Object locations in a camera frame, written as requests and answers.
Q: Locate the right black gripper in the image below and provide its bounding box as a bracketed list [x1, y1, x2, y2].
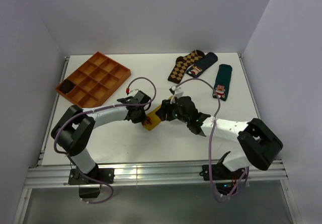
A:
[155, 97, 190, 124]

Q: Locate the yellow sock with character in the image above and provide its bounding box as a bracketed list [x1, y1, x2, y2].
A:
[141, 104, 161, 131]

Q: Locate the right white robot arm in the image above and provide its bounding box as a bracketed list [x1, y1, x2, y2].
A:
[156, 96, 283, 179]

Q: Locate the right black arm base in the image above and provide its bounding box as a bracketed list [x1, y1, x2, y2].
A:
[212, 164, 249, 195]

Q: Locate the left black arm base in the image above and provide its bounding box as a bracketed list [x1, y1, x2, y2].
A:
[67, 168, 114, 204]

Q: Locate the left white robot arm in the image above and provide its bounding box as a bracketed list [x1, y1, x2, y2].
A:
[51, 90, 152, 183]

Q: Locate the navy sock with pattern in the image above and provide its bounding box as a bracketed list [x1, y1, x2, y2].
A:
[186, 52, 218, 78]

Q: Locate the dark green santa sock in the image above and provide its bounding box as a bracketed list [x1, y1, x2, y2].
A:
[213, 64, 232, 101]

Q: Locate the brown argyle sock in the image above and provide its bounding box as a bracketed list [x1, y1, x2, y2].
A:
[168, 50, 205, 84]

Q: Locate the orange compartment tray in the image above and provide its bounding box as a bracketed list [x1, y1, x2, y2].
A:
[56, 52, 131, 108]

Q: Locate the rolled dark sock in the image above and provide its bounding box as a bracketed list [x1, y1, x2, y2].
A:
[59, 79, 75, 95]

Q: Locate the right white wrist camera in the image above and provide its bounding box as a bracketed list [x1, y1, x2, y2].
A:
[169, 86, 184, 104]

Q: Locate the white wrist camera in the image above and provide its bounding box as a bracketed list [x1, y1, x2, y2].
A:
[169, 86, 184, 104]
[126, 88, 139, 97]

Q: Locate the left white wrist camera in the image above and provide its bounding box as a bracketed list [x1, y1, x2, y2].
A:
[126, 88, 139, 97]

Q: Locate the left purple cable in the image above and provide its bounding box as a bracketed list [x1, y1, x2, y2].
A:
[53, 77, 157, 204]

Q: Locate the purple cable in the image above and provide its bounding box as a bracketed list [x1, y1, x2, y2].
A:
[173, 77, 250, 204]
[53, 77, 157, 204]

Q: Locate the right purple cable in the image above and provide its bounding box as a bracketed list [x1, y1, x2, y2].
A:
[173, 77, 250, 204]

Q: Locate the aluminium frame rail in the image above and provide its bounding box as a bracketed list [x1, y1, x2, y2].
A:
[24, 160, 288, 189]

